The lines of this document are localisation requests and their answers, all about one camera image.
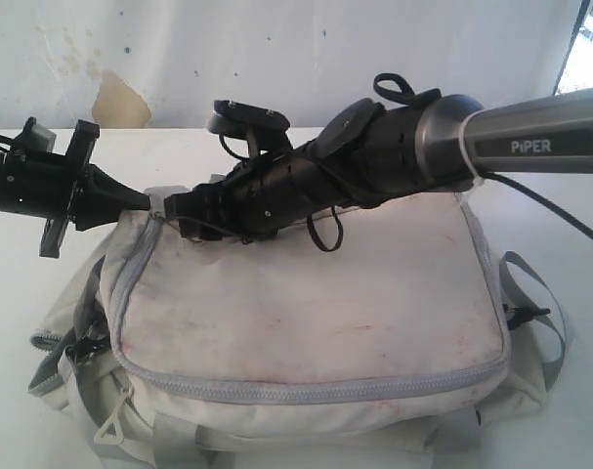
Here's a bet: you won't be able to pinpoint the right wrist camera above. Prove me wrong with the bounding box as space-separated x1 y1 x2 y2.
206 100 291 150

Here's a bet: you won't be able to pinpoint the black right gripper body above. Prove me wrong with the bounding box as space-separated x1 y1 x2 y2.
191 154 345 240

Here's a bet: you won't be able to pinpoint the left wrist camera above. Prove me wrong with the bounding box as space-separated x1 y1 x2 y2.
17 116 57 152

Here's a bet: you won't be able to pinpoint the white fabric bag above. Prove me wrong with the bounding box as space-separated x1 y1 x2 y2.
28 188 568 468

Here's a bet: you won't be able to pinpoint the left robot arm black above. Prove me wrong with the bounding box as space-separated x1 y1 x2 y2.
0 117 150 259

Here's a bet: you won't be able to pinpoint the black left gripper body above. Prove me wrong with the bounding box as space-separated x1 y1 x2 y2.
39 120 100 258

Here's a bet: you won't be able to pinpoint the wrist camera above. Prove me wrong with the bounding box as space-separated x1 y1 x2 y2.
17 116 57 152
206 100 291 150

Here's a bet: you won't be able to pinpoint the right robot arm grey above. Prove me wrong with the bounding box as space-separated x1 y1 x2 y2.
164 88 593 240

